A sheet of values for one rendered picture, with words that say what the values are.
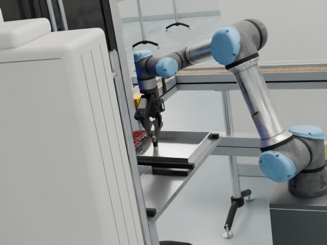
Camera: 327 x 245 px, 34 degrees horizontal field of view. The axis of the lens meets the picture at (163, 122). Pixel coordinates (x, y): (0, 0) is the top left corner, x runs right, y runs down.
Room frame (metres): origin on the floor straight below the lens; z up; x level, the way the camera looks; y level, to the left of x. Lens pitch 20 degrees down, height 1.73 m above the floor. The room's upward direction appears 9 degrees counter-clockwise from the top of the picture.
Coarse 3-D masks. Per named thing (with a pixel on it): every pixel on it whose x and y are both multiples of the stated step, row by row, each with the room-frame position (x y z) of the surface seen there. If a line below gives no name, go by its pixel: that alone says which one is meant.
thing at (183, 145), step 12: (168, 132) 2.16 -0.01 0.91; (180, 132) 2.14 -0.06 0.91; (192, 132) 2.11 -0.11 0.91; (204, 132) 2.08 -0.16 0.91; (168, 144) 2.09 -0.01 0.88; (180, 144) 2.07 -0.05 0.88; (192, 144) 2.05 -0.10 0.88; (204, 144) 2.00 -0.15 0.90; (144, 156) 1.93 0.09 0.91; (156, 156) 1.91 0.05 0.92; (168, 156) 1.97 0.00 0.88; (180, 156) 1.95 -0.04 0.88; (192, 156) 1.88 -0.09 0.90
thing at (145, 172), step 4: (140, 168) 1.84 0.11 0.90; (144, 168) 1.84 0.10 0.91; (148, 168) 1.81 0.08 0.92; (140, 172) 1.85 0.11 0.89; (144, 172) 1.78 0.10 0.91; (148, 172) 1.80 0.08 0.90; (140, 176) 1.75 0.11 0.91; (144, 176) 1.77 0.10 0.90; (148, 176) 1.80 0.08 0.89; (144, 180) 1.76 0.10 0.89
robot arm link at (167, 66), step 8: (152, 56) 2.06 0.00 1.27; (168, 56) 2.03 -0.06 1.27; (176, 56) 2.04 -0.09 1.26; (152, 64) 2.01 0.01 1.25; (160, 64) 1.98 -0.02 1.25; (168, 64) 1.97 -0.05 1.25; (176, 64) 2.00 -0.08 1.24; (152, 72) 2.01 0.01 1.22; (160, 72) 1.98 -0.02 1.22; (168, 72) 1.97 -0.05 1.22; (176, 72) 1.99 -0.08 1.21
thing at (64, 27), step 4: (56, 0) 1.86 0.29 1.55; (60, 0) 1.86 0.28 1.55; (60, 4) 1.86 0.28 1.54; (60, 8) 1.86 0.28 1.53; (60, 12) 1.86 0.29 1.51; (64, 12) 1.87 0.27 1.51; (60, 16) 1.86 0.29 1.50; (64, 16) 1.86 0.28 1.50; (60, 20) 1.86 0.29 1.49; (64, 20) 1.86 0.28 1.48; (64, 24) 1.86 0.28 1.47; (60, 28) 1.87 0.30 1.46; (64, 28) 1.86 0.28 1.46
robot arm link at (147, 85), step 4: (148, 80) 2.06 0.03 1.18; (152, 80) 2.07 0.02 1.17; (140, 84) 2.07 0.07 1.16; (144, 84) 2.06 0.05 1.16; (148, 84) 2.06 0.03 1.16; (152, 84) 2.07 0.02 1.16; (156, 84) 2.08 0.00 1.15; (140, 88) 2.08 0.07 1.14; (144, 88) 2.06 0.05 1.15; (148, 88) 2.06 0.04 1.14; (152, 88) 2.07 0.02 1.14
